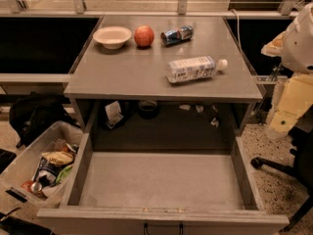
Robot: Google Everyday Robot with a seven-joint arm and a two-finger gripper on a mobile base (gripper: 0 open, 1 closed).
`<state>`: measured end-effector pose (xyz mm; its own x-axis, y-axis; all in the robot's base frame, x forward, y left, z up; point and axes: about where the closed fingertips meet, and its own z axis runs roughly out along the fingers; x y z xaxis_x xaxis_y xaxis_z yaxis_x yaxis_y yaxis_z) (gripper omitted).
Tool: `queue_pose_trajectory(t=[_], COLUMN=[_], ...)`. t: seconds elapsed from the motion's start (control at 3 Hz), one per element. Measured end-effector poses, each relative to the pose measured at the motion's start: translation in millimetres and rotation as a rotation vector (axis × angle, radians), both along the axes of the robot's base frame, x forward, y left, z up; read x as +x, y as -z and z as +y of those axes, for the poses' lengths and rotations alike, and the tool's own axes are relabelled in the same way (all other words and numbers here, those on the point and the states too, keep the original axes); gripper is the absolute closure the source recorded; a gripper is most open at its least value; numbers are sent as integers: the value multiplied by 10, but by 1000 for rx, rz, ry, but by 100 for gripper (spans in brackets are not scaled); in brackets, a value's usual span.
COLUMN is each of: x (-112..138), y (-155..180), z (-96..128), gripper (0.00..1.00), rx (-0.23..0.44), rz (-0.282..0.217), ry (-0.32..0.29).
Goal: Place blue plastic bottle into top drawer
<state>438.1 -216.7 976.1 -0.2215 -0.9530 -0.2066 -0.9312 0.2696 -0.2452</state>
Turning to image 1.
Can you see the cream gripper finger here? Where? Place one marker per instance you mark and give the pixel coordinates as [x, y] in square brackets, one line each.
[274, 48]
[291, 100]

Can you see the clear plastic water bottle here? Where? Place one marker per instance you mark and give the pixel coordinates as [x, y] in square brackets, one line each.
[194, 68]

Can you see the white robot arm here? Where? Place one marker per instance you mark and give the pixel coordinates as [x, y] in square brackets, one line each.
[297, 53]

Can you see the open grey top drawer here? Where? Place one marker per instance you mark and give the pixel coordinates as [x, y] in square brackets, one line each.
[117, 193]

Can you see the crushed blue soda can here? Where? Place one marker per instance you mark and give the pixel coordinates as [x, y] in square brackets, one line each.
[177, 35]

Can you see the red apple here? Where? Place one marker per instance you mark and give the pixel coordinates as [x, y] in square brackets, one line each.
[144, 36]

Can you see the black bowl under counter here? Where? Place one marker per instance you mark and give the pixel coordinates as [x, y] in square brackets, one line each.
[147, 109]

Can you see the white paper bowl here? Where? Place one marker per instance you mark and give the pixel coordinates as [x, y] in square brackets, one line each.
[112, 37]

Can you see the white paper under counter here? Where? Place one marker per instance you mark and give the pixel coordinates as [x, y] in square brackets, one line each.
[113, 111]

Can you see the yellow chip bag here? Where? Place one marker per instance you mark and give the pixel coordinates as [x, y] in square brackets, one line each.
[58, 158]

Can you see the black backpack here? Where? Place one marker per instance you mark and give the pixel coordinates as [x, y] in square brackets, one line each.
[31, 115]

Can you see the dark snack bag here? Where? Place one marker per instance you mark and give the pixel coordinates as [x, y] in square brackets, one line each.
[46, 173]

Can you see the clear plastic bin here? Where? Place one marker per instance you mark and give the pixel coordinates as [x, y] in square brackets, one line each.
[24, 166]

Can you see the red soda can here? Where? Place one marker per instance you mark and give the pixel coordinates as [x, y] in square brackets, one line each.
[33, 187]

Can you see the black drawer handle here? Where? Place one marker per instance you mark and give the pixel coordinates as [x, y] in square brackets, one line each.
[163, 230]

